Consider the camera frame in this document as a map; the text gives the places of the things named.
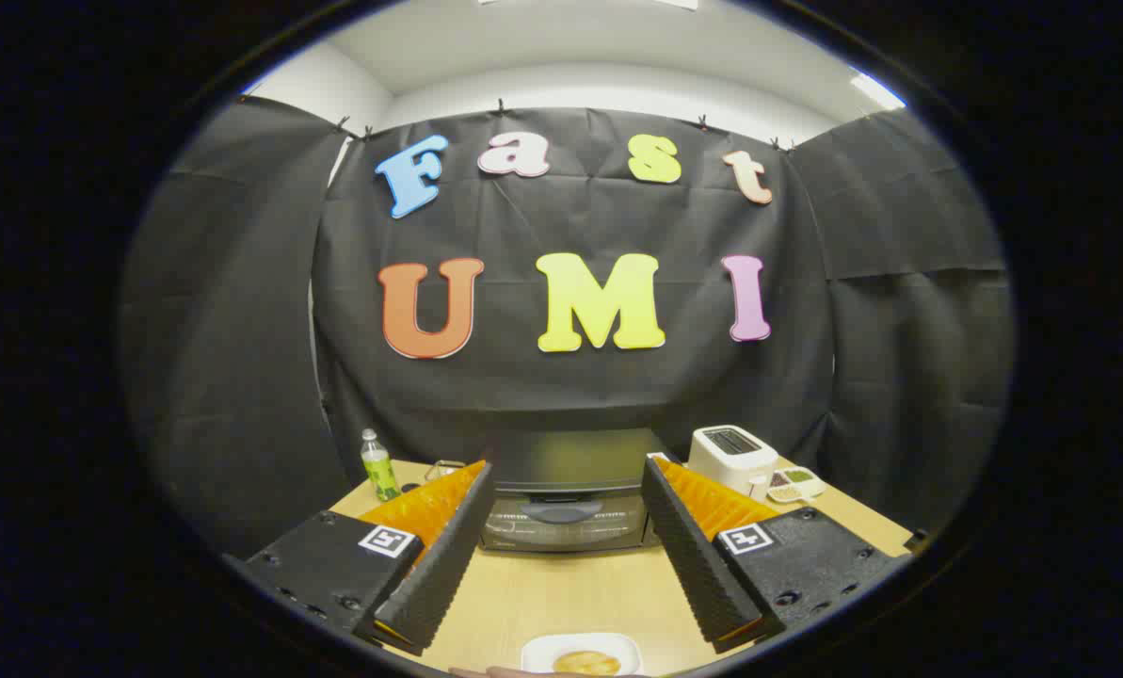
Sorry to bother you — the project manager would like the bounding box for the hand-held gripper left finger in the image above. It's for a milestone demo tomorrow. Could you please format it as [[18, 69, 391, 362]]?
[[222, 460, 494, 657]]

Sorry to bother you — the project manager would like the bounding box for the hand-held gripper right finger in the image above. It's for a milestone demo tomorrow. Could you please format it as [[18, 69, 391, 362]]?
[[641, 456, 910, 654]]

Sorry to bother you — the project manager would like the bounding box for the round golden flatbread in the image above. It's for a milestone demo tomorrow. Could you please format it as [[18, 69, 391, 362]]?
[[553, 650, 622, 677]]

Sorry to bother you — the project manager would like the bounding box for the black toaster oven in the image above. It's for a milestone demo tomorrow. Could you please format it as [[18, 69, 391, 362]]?
[[479, 428, 667, 554]]

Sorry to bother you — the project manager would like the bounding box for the white pop-up toaster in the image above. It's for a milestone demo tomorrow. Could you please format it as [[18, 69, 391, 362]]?
[[687, 425, 779, 501]]

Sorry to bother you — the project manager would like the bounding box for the green label drink bottle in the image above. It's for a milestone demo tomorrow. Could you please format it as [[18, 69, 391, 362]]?
[[361, 428, 402, 502]]

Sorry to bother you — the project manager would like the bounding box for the small white snack dish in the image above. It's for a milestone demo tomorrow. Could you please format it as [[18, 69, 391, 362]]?
[[766, 466, 827, 505]]

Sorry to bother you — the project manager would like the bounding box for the white rectangular plate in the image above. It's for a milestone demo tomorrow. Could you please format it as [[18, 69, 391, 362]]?
[[521, 632, 643, 677]]

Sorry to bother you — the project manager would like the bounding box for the black backdrop cloth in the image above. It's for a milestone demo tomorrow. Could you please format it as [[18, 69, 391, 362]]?
[[119, 94, 1014, 566]]

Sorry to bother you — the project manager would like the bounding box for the ceiling light panel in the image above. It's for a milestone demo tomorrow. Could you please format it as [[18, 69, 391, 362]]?
[[851, 72, 906, 111]]

